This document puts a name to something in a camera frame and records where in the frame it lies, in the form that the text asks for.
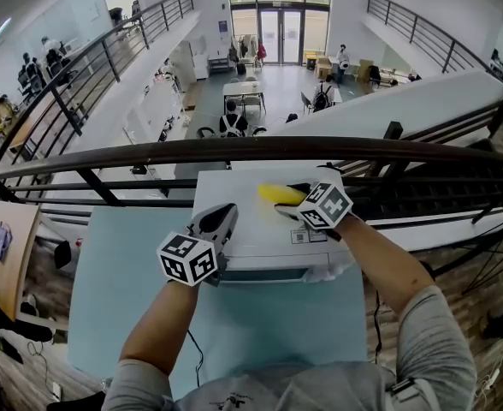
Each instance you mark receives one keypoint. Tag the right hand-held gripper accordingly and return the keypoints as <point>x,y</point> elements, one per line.
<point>326,206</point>

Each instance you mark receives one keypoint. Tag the ceiling tube light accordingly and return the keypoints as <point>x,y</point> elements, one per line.
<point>0,30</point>

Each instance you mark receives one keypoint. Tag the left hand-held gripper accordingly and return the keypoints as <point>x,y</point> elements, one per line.
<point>187,259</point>

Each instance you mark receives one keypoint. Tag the cardboard box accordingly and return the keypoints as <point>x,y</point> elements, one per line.
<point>320,64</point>

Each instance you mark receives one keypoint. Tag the person's right forearm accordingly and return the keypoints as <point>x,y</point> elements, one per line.
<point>384,263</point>

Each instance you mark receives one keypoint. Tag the clothes rack with coats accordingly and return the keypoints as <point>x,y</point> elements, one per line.
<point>247,51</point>

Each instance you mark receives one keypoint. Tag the small black seat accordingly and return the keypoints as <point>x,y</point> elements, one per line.
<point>62,254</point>

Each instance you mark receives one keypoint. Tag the white power adapter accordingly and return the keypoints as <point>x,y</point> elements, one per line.
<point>56,391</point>

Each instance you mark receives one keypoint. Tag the black balcony railing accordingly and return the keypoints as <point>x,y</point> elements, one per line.
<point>111,60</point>
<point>412,28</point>

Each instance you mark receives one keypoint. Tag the dark curved metal railing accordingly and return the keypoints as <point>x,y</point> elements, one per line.
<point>251,148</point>

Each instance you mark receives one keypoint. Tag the white microwave oven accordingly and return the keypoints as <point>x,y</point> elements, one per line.
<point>256,238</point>

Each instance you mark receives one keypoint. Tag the wooden side table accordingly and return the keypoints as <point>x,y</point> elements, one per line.
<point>16,263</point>

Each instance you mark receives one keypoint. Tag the white dining table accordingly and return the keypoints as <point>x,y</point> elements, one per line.
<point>243,89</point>

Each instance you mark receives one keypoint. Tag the glass entrance door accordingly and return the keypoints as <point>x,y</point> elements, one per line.
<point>279,32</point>

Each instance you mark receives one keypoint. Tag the white power strip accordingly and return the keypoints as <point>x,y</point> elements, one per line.
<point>491,379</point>

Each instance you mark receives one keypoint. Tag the person's left forearm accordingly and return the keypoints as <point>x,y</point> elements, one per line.
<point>161,328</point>

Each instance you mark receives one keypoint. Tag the blue wall poster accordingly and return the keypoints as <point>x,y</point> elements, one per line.
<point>222,28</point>

